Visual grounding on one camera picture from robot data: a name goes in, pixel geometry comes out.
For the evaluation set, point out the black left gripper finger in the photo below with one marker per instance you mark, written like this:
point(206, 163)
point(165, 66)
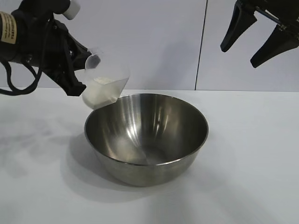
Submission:
point(85, 64)
point(79, 50)

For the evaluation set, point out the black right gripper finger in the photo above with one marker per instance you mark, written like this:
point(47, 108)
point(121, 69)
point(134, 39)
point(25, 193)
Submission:
point(275, 46)
point(240, 25)

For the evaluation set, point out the stainless steel mixing bowl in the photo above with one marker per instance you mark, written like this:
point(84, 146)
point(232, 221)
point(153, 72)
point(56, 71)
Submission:
point(144, 172)

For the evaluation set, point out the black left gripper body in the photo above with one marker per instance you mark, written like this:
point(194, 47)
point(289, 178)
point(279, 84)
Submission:
point(56, 51)

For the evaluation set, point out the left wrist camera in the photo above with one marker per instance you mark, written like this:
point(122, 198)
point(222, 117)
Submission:
point(72, 9)

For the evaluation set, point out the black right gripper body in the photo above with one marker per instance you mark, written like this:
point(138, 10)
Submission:
point(280, 11)

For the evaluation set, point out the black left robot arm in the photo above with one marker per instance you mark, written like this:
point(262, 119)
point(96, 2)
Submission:
point(23, 42)

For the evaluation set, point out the white uncooked rice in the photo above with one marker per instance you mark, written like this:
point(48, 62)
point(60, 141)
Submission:
point(98, 93)

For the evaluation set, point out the clear plastic measuring cup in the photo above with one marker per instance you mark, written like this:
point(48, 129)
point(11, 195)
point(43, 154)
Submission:
point(113, 72)

